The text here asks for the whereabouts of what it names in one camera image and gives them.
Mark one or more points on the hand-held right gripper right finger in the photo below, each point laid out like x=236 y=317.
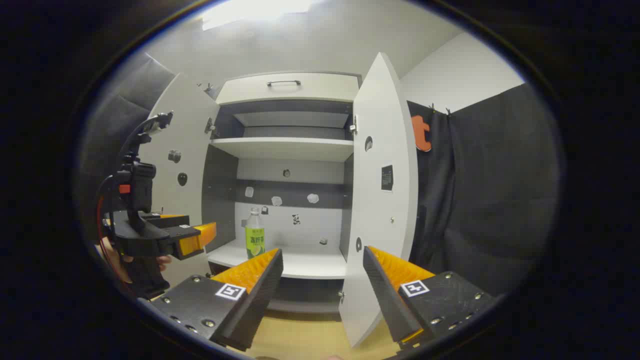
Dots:
x=387 y=295

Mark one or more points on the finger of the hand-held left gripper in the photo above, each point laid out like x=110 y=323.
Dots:
x=192 y=242
x=170 y=220

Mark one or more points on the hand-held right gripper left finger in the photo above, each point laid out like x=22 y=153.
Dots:
x=260 y=295

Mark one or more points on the green label drink bottle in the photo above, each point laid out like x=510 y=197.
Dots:
x=255 y=240

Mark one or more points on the white cabinet door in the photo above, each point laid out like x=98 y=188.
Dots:
x=380 y=225
x=190 y=130

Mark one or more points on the white cabinet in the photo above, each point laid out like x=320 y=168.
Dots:
x=290 y=149

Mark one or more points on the black backdrop cloth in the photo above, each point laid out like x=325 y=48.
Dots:
x=115 y=120
x=490 y=200

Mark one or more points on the ceiling light panel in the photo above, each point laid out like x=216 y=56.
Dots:
x=250 y=12

